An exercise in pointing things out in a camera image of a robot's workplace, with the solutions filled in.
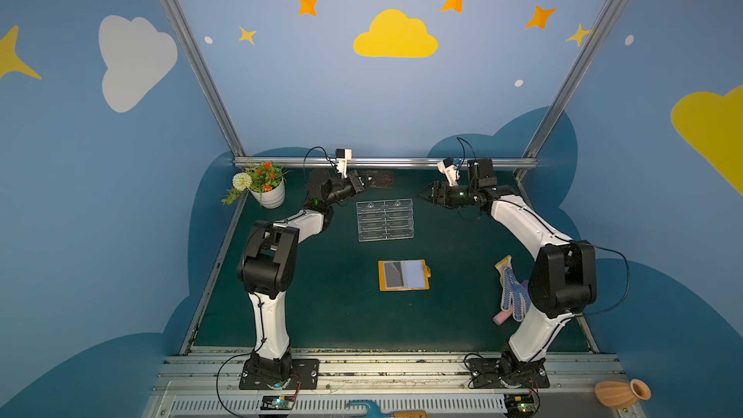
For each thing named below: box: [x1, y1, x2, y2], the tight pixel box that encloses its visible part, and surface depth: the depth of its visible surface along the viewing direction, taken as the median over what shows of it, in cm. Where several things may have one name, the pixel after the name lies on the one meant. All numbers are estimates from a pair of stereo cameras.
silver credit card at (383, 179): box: [367, 170, 394, 189], surface depth 90 cm
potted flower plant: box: [221, 158, 292, 209], surface depth 102 cm
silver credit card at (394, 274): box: [384, 261, 405, 288], surface depth 95 cm
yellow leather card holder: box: [378, 259, 432, 292], surface depth 94 cm
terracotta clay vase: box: [594, 378, 652, 409], surface depth 65 cm
